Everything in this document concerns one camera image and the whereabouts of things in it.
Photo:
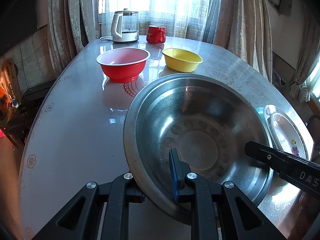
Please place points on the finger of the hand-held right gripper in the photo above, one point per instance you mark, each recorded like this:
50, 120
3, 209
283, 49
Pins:
262, 153

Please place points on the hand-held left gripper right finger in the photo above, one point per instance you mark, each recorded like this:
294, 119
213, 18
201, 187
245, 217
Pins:
176, 175

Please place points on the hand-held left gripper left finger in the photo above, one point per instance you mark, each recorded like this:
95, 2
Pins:
125, 187

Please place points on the small white floral plate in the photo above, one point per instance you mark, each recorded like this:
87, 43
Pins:
285, 132

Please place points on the teal plastic plate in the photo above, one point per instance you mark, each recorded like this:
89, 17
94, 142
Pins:
260, 112

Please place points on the stainless steel bowl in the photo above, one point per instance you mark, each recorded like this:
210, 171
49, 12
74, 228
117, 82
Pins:
200, 120

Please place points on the yellow plastic bowl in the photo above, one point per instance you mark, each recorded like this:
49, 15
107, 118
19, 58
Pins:
182, 61

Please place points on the red plastic bowl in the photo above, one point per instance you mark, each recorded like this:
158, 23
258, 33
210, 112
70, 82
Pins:
122, 66

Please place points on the dark metal chair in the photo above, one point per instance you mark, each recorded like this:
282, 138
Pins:
314, 122

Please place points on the patterned cloth bundle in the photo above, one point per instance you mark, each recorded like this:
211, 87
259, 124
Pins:
277, 76

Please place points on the wood framed window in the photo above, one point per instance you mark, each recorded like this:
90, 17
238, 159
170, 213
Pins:
315, 85

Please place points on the tied beige curtain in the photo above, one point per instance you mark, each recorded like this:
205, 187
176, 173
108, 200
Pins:
305, 55

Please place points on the black bench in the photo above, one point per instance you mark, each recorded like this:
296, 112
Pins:
32, 95

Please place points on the beige patterned curtain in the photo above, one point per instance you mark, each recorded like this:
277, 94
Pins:
67, 17
242, 22

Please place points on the white power strip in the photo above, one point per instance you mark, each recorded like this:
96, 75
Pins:
15, 103

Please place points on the red mug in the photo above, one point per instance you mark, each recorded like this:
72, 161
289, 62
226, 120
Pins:
153, 35

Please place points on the white glass electric kettle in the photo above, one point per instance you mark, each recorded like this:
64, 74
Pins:
122, 30

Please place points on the white sheer curtain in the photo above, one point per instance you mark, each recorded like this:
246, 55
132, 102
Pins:
160, 20

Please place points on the black television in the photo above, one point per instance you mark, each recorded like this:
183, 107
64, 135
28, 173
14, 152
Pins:
17, 12

